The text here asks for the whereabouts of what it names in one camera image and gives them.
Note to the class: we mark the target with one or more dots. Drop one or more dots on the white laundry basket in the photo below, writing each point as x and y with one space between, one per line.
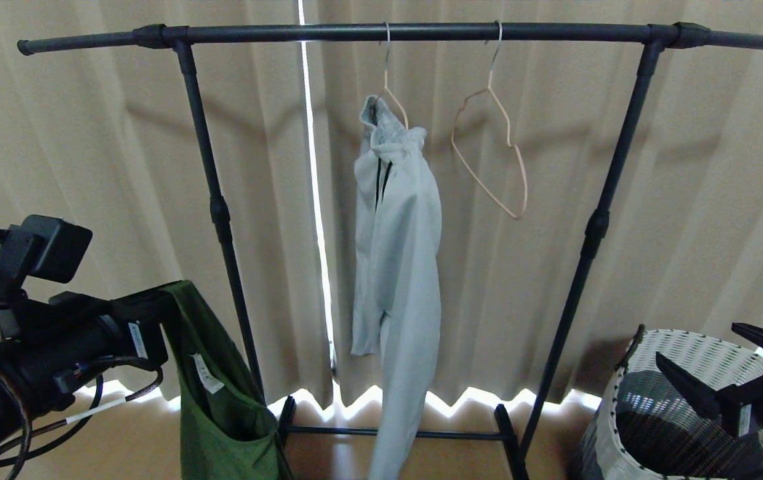
688 346

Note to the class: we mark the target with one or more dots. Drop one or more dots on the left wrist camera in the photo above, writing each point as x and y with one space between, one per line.
48 246

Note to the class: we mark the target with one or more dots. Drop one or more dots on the black clothes rack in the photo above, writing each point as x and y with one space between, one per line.
355 32

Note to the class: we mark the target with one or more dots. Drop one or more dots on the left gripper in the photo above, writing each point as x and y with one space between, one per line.
88 346

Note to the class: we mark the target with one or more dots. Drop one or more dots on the pale grey shorts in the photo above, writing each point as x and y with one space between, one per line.
398 266

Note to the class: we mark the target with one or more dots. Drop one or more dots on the pink clothes hanger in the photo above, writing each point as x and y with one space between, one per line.
385 73
489 78

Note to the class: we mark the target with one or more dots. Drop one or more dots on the beige curtain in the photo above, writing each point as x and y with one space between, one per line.
88 133

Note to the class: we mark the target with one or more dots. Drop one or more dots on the green garment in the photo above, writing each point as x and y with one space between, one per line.
221 440

